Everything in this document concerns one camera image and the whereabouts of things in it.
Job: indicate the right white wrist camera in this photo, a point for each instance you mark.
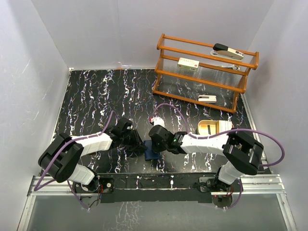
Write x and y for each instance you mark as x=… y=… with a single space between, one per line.
x=157 y=121

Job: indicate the beige plastic tray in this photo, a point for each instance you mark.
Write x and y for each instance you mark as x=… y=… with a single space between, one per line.
x=207 y=127

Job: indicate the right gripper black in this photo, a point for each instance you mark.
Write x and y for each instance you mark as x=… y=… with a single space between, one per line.
x=156 y=149

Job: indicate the small white stapler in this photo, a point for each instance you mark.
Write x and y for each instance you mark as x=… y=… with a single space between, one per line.
x=207 y=98

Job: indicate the orange wooden shelf rack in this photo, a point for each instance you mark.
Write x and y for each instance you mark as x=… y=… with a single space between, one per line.
x=223 y=77

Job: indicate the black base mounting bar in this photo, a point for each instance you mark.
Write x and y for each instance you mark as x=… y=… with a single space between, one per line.
x=152 y=187

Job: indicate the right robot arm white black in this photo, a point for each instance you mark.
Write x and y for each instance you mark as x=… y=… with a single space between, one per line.
x=242 y=151

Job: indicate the white staples box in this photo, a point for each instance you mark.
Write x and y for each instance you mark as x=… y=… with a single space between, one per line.
x=188 y=64

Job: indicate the white cards in tray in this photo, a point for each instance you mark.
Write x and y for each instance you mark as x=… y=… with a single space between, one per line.
x=224 y=125

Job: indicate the blue card holder wallet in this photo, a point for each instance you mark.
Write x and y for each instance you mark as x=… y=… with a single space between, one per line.
x=149 y=153

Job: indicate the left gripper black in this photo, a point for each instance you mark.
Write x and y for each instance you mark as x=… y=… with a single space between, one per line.
x=137 y=144

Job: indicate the black beige stapler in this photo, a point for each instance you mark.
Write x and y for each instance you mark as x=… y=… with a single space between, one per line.
x=224 y=51

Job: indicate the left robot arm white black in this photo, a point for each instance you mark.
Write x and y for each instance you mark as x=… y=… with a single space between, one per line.
x=60 y=159

